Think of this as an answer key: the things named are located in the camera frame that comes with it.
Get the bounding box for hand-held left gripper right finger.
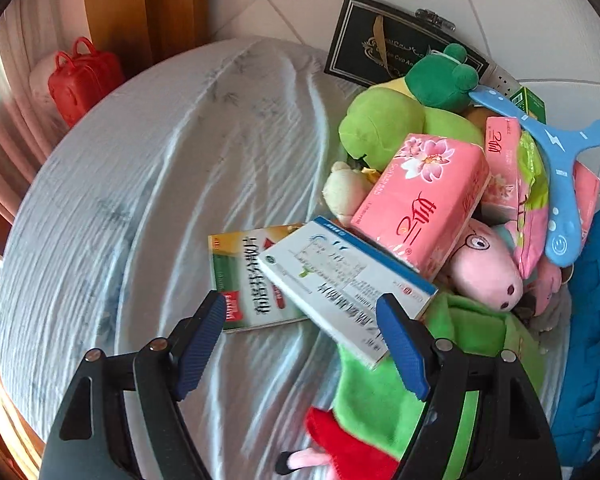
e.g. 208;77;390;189
375;292;564;480

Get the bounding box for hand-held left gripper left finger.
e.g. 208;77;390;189
39;290;228;480

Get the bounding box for green plush costume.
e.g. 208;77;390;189
330;292;547;480

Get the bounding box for green and white medicine box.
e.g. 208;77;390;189
208;223;312;334

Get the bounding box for white and blue medicine box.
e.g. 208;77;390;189
257;215;440;372

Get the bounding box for pig plush with red dress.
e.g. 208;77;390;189
275;406;402;480

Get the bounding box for blue plastic crate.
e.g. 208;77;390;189
550;204;600;470

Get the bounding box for pink pig plush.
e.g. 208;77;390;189
437;217;526;314

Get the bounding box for pink tissue pack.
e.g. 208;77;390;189
350;132;492;282
481;116;524;211

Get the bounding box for pink floral soft pack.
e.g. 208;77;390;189
511;195;552;279

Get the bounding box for beige plush bear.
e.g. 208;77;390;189
322;161;377;222

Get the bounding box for light green round plush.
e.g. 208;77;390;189
338;79;486;172

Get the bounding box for blue boomerang toy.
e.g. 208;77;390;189
467;85;600;267

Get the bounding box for dark green frog plush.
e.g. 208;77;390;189
404;43;481;114

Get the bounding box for small green box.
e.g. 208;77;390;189
510;86;547;125

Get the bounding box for red bag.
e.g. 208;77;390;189
47;36;126;129

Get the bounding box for pink curtain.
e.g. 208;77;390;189
0;5;61;243

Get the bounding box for black box with metal clasp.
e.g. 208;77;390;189
324;0;492;94

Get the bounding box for wooden frame post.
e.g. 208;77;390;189
80;0;212;77

